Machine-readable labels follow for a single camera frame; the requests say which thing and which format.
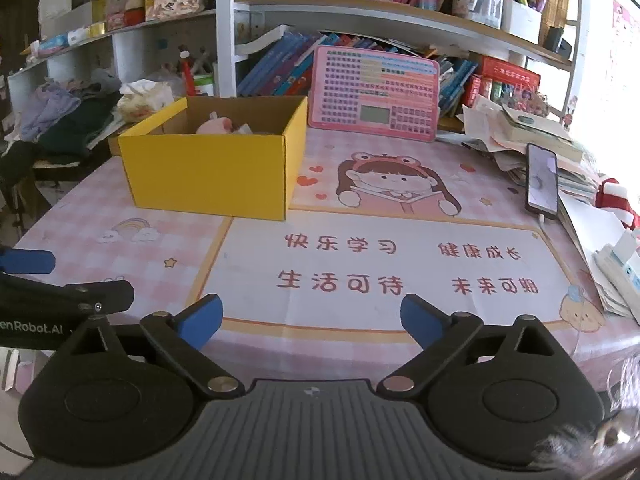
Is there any red white plush toy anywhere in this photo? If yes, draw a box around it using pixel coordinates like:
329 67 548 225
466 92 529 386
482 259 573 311
596 178 639 230

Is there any black smartphone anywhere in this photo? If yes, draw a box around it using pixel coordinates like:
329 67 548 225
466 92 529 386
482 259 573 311
525 143 559 219

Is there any stack of papers and books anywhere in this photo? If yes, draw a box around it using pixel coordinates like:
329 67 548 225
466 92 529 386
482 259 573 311
462 96 639 320

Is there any pile of clothes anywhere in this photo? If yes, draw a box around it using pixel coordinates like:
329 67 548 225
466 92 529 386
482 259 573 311
1 68 122 191

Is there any alphabet wall poster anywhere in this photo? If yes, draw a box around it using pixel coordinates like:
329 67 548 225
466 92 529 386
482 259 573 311
612 0 632 37

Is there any white power strip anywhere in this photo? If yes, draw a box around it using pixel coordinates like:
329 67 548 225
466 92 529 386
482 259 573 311
594 230 639 315

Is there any pink cartoon desk mat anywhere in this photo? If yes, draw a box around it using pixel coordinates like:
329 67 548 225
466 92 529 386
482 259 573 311
21 130 639 384

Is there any white pen holder box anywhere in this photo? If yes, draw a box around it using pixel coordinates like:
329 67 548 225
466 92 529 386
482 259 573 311
500 0 541 44

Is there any tissue pack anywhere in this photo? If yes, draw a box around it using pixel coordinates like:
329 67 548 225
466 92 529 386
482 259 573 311
116 79 174 124

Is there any pink keyboard learning tablet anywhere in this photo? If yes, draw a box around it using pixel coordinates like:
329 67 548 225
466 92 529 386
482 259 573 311
308 46 439 142

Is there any red dictionary book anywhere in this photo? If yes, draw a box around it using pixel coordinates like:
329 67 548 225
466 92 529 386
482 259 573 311
477 55 540 91

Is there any yellow cardboard box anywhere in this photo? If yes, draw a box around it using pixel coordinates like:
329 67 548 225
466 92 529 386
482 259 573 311
118 96 308 220

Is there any white bookshelf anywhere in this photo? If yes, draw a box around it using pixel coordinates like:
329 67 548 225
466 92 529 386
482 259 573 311
8 0 578 112

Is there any pink plush toy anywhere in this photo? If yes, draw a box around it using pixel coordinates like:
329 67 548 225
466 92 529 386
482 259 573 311
196 112 233 134

